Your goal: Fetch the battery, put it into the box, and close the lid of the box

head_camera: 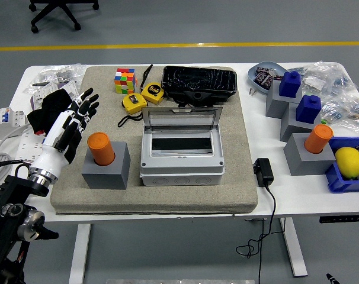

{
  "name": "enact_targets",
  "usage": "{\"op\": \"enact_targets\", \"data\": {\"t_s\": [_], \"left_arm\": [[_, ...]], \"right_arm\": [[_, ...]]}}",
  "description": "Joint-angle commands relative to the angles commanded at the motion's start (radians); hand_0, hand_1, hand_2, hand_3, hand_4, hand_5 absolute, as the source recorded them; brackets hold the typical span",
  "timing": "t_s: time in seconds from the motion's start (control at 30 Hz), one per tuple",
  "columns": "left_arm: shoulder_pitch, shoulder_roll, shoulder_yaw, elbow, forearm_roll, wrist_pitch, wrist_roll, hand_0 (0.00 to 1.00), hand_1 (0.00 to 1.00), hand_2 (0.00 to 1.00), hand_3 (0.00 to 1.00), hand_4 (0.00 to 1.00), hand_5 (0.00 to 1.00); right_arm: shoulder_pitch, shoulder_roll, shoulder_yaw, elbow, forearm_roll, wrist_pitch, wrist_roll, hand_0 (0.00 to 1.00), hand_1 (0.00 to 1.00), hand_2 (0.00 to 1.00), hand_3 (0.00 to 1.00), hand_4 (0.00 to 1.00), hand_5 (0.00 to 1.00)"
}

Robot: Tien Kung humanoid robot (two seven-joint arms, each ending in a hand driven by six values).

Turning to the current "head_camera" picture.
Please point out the clear bags of small parts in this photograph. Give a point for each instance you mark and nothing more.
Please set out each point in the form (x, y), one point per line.
(64, 74)

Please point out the orange cylindrical battery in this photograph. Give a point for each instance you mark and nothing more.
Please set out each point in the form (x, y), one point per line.
(101, 148)
(318, 139)

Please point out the clear bags of electronic parts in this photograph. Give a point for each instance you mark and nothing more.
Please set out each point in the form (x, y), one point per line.
(339, 85)

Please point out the black table control panel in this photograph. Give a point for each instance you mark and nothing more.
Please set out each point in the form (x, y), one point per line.
(344, 219)

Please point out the blue-grey shallow bowl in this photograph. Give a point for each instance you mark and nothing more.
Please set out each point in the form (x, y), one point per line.
(253, 77)

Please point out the dark snack packet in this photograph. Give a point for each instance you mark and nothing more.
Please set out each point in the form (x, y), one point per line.
(264, 80)
(262, 71)

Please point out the black office chair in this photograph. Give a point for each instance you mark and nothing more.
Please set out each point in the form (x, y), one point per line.
(53, 12)

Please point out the grey block with round hole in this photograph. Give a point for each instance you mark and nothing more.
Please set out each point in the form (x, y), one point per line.
(304, 162)
(108, 177)

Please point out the beige fabric mat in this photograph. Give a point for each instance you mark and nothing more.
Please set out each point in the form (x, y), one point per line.
(167, 198)

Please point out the grey plastic junction box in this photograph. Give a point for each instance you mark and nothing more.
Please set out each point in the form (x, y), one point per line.
(182, 168)

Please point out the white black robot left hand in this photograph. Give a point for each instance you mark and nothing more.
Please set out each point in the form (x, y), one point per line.
(53, 139)

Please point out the small green piece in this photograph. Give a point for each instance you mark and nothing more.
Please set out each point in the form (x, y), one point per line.
(324, 121)

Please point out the black cracked plastic case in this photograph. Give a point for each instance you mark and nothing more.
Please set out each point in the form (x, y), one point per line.
(197, 80)

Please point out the blue plastic bin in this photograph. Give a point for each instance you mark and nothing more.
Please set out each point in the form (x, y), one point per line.
(336, 180)

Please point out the small metal screws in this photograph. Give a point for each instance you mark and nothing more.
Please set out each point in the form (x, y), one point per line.
(252, 91)

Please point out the yellow lemon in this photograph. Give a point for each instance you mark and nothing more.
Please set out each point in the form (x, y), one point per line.
(348, 161)

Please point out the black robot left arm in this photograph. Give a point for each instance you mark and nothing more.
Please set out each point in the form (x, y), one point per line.
(7, 192)

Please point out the black power adapter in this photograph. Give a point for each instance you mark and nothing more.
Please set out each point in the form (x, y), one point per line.
(264, 171)

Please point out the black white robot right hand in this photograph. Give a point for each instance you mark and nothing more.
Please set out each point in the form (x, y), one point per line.
(332, 279)

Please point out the black cloth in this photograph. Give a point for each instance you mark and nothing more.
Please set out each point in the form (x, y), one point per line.
(49, 103)

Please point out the colourful puzzle cube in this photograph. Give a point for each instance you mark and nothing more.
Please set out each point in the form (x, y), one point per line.
(124, 80)

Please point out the yellow tape measure orange label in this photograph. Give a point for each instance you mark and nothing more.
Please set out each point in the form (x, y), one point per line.
(133, 102)

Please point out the white table leg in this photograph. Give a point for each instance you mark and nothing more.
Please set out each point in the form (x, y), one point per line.
(295, 251)
(80, 251)

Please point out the white circuit breaker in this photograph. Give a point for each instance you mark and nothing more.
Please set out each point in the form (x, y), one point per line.
(7, 121)

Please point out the grey square holder block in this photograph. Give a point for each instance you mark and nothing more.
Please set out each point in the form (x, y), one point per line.
(275, 103)
(289, 127)

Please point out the blue bottle-shaped block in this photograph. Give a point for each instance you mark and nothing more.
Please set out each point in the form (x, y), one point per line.
(308, 109)
(290, 84)

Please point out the yellow tape measure black label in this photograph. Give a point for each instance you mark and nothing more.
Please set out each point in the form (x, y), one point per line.
(153, 92)

